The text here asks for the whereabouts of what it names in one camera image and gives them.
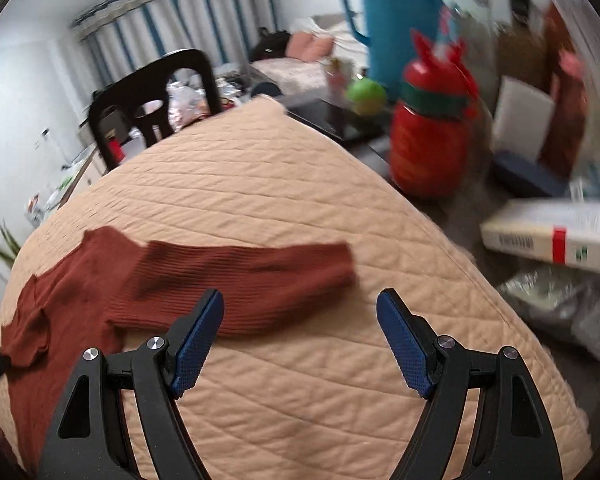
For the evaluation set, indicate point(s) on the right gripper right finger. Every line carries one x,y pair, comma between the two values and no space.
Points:
512,437

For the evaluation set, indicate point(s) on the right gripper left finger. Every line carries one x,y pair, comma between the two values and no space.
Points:
88,437

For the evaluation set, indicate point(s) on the rust red knit sweater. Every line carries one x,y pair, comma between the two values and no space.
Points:
109,285

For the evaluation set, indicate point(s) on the silver plastic bag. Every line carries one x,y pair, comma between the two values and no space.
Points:
558,301

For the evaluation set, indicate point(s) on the peach quilted table cover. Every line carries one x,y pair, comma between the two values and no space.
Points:
300,238

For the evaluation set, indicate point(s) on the green potted plant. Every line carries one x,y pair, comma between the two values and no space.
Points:
10,248

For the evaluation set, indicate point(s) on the white box with red stripe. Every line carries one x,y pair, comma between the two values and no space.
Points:
553,230

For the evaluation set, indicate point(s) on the white low tv cabinet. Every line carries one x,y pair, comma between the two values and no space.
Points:
84,171

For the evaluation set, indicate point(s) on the red bottle with green band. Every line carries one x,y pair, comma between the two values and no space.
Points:
430,134

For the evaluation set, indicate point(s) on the white paper bag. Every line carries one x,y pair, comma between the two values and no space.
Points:
522,118

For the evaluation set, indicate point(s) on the black chair far side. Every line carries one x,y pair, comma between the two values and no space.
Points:
143,98

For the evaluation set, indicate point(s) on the green round toy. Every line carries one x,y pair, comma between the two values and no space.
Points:
367,98

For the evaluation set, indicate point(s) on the pink cup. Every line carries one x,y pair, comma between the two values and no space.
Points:
338,75

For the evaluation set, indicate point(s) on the sofa with floral cover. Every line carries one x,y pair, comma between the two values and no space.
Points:
292,76

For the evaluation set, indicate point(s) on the black backpack by curtain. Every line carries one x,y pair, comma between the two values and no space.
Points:
270,45

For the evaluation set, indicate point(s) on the pink cushion right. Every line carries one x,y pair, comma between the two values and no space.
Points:
320,47

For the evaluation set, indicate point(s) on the pink cushion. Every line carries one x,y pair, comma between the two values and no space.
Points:
297,44
320,47

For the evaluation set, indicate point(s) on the pink cushion left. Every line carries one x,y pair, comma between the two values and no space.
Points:
297,44

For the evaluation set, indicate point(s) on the blue white striped curtain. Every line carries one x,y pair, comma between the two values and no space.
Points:
121,36

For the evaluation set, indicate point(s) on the blue thermos jug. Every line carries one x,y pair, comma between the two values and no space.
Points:
387,36

